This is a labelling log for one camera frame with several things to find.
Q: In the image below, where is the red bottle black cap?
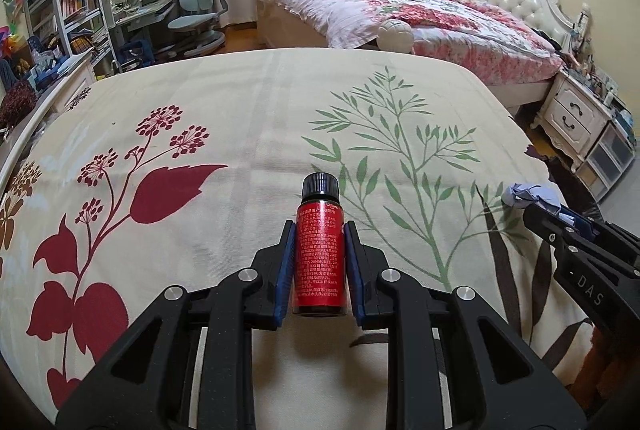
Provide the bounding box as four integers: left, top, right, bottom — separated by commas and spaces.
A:
293, 172, 346, 317

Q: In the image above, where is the plastic drawer storage unit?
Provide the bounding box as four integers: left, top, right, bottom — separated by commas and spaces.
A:
577, 121, 636, 202

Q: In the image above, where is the white nightstand with drawers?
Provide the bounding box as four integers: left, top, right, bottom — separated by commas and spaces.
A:
530, 69, 612, 172

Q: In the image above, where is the floral cream bed sheet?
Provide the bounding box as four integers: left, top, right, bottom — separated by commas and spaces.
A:
1, 49, 592, 421

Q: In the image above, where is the pink floral quilt bed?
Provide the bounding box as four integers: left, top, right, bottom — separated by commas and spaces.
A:
256, 0, 562, 86

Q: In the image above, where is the light blue desk chair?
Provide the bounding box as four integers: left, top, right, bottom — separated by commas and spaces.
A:
167, 0, 229, 58

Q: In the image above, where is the grey study desk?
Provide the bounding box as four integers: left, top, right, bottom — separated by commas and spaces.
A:
100, 0, 176, 67

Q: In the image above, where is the white round bed post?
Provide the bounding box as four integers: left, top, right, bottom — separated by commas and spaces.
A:
376, 18, 414, 54

